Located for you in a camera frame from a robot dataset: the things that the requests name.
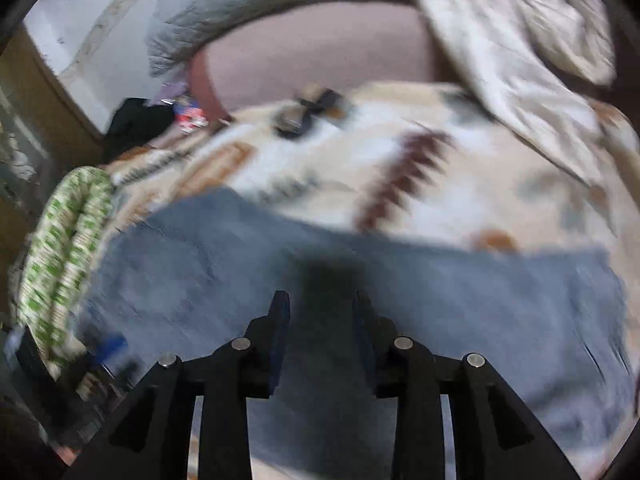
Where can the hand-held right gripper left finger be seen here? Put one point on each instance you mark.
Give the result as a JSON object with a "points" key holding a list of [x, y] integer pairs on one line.
{"points": [[279, 340]]}

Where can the black cloth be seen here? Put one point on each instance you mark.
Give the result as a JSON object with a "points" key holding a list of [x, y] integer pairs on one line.
{"points": [[137, 125]]}

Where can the grey-blue denim pants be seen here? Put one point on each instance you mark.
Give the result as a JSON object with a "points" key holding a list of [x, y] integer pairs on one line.
{"points": [[200, 270]]}

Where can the grey quilted pillow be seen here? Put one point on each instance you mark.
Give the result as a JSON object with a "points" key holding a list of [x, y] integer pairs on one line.
{"points": [[260, 5]]}

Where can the purple plastic bag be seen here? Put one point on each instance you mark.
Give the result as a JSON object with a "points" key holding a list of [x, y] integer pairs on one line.
{"points": [[170, 92]]}

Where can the pink brown sofa cushion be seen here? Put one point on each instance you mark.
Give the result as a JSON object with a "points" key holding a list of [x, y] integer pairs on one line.
{"points": [[320, 50]]}

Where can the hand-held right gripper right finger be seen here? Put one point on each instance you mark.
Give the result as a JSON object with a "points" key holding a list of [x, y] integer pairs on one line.
{"points": [[364, 345]]}

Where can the cream leaf-print blanket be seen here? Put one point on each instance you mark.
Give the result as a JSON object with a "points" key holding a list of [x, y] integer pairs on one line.
{"points": [[450, 185]]}

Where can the cream floral sheet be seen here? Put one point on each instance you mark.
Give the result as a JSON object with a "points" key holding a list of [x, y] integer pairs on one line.
{"points": [[505, 45]]}

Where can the brown wooden panel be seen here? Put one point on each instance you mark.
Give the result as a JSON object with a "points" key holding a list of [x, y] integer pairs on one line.
{"points": [[45, 105]]}

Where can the red and blue packet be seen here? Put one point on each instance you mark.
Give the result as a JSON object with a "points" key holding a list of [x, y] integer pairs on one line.
{"points": [[192, 116]]}

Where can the green patterned quilt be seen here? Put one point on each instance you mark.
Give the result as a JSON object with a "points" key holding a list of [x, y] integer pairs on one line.
{"points": [[65, 260]]}

